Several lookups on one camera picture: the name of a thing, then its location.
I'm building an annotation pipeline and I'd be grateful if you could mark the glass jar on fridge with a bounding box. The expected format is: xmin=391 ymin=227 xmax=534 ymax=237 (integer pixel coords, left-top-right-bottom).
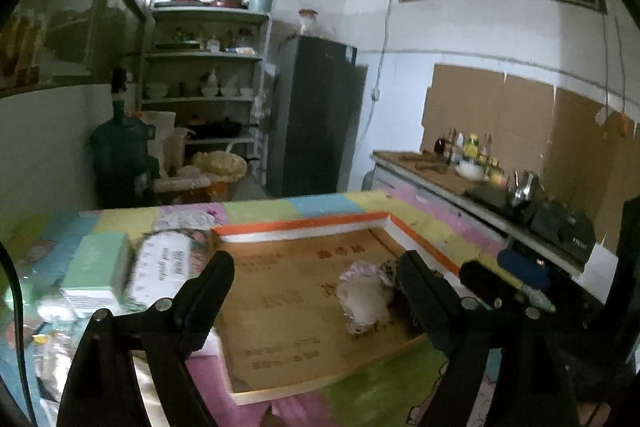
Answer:
xmin=298 ymin=9 xmax=318 ymax=37

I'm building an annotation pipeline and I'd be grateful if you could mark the colourful patchwork play mat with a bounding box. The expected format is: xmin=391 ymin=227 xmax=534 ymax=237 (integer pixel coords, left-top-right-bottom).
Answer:
xmin=0 ymin=189 xmax=516 ymax=427

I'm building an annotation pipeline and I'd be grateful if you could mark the black cable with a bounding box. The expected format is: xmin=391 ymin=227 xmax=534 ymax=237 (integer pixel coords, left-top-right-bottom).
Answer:
xmin=0 ymin=241 xmax=39 ymax=427

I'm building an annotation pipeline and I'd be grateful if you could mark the white metal shelf rack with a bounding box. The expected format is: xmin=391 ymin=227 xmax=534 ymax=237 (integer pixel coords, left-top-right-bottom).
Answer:
xmin=141 ymin=2 xmax=273 ymax=179

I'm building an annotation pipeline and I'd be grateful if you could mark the white bowl on counter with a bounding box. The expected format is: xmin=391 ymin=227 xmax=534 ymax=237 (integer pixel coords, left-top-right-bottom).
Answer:
xmin=456 ymin=159 xmax=486 ymax=182

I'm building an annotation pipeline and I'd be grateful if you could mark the dark grey refrigerator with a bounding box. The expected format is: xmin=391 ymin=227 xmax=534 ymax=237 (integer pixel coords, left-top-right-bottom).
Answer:
xmin=266 ymin=36 xmax=364 ymax=198

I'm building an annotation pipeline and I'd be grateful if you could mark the orange cardboard tray box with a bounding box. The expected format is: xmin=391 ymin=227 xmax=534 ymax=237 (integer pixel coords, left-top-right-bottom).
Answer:
xmin=213 ymin=211 xmax=459 ymax=405

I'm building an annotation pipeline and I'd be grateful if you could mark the kitchen counter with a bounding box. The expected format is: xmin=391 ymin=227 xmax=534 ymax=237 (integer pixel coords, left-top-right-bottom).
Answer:
xmin=370 ymin=150 xmax=618 ymax=282

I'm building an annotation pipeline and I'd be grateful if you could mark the metal kettle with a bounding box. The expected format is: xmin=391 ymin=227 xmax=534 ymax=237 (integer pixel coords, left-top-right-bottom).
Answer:
xmin=508 ymin=170 xmax=544 ymax=208

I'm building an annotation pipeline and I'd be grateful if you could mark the green water jug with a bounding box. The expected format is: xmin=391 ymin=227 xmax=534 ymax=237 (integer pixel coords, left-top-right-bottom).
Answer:
xmin=89 ymin=67 xmax=160 ymax=209

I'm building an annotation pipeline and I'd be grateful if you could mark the mint green tissue box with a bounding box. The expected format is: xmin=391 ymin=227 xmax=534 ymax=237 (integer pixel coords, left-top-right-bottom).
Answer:
xmin=61 ymin=231 xmax=132 ymax=315

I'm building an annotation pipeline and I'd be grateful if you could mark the floral tissue pack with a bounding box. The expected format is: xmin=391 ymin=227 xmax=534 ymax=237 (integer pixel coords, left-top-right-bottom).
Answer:
xmin=126 ymin=229 xmax=212 ymax=308

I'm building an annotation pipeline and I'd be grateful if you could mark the black gas stove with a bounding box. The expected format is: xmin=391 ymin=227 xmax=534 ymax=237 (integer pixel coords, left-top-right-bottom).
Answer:
xmin=464 ymin=184 xmax=596 ymax=265

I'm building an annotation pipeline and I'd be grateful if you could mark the leopard print soft cloth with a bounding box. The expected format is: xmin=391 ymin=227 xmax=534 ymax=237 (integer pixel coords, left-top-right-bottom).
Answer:
xmin=335 ymin=260 xmax=397 ymax=335

